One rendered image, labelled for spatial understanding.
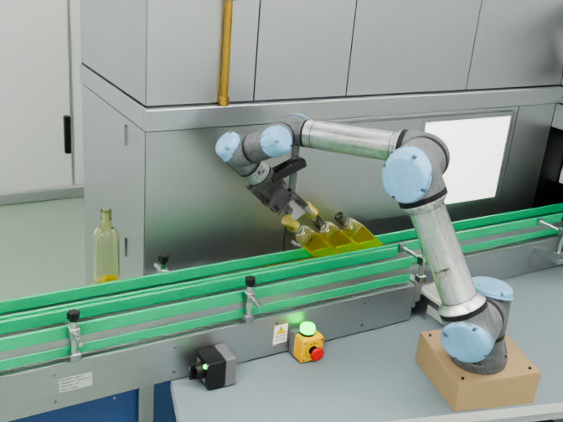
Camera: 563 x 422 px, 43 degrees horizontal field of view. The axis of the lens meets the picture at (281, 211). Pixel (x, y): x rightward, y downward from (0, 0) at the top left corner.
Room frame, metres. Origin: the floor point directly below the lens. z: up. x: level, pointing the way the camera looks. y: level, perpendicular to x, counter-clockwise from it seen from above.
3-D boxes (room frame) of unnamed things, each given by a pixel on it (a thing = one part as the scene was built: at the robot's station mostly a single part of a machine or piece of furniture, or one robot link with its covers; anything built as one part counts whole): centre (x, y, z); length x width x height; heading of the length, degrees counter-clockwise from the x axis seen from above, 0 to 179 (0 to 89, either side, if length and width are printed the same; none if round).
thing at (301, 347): (1.72, -0.10, 0.79); 0.07 x 0.07 x 0.07; 32
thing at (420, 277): (2.00, -0.43, 0.95); 0.17 x 0.03 x 0.12; 32
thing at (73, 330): (1.40, 0.44, 0.94); 0.07 x 0.04 x 0.13; 32
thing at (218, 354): (1.56, 0.13, 0.79); 0.08 x 0.08 x 0.08; 32
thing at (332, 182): (2.30, -0.41, 1.15); 0.90 x 0.03 x 0.34; 122
